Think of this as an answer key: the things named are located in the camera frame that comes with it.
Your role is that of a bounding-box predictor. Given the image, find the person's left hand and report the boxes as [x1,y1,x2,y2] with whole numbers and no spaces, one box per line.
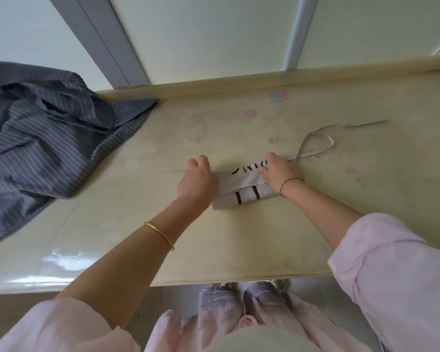
[176,155,220,203]

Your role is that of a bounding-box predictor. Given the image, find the person's right hand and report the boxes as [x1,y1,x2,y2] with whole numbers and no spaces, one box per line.
[257,152,306,198]

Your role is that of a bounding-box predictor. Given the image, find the white cloth black print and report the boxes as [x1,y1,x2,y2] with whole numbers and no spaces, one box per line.
[211,120,389,211]

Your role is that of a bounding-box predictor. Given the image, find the person's right forearm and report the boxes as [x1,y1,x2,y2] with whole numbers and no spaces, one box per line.
[278,179,364,250]

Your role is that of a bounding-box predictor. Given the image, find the person's left forearm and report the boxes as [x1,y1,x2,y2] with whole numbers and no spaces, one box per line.
[54,196,210,330]

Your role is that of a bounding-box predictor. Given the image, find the gold bangle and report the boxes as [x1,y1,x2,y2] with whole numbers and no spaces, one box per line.
[143,222,175,252]

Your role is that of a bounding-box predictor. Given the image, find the lilac gray trousers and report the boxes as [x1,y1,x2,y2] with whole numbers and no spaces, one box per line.
[183,281,292,335]

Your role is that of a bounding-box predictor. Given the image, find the gray striped shirt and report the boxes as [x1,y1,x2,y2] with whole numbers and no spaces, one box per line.
[0,61,159,249]

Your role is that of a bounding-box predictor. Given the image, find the pink long-sleeved shirt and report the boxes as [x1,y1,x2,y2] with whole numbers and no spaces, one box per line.
[0,212,440,352]

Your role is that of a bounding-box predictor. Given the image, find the thin dark string bracelet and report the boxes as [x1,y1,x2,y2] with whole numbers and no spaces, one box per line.
[279,177,306,198]

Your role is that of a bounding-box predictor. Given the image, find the narrow gray window frame bar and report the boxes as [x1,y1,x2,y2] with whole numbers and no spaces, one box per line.
[282,0,320,71]

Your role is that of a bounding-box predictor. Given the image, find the wide gray window frame bar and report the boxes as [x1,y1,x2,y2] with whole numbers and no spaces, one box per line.
[47,0,150,88]

